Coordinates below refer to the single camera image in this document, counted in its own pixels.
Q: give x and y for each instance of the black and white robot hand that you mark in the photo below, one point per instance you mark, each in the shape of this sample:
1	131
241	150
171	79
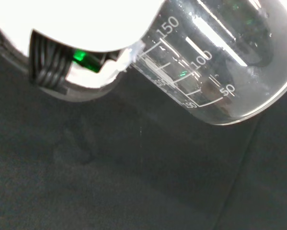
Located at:
85	21

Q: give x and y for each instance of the black bench cloth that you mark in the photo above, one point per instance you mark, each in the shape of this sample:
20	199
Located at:
109	172

